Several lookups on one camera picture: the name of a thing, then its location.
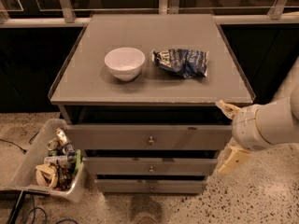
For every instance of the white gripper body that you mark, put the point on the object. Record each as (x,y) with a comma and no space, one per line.
(245,126)

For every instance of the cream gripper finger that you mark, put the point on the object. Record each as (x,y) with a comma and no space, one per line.
(228,110)
(233,157)

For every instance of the grey top drawer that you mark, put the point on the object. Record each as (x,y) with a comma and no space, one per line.
(149,137)

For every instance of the grey drawer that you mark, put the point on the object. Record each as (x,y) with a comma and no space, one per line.
(149,137)
(151,186)
(149,166)

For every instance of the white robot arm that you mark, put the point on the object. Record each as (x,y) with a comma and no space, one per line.
(260,129)

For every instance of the grey drawer cabinet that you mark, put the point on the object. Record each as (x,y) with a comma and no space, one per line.
(87,93)

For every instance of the grey bottom drawer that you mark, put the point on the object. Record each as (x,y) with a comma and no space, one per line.
(151,186)

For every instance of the grey middle drawer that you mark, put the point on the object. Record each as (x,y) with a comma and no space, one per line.
(149,166)

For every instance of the blue crumpled chip bag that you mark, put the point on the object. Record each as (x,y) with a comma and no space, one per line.
(186,63)

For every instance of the white ceramic bowl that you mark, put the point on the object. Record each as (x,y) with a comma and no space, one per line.
(125,63)

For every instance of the green packaged snack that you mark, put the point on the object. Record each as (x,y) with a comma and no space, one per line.
(78,161)

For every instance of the crushed metallic can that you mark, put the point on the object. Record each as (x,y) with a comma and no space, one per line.
(61,136)

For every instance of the clear plastic bin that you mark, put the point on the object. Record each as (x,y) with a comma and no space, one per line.
(25,176)

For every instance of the tan paper cup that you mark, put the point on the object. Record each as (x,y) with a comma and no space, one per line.
(47,175)

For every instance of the black pole stand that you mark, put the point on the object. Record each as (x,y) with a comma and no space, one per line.
(17,197)

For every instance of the metal railing frame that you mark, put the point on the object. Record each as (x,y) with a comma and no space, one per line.
(54,13)

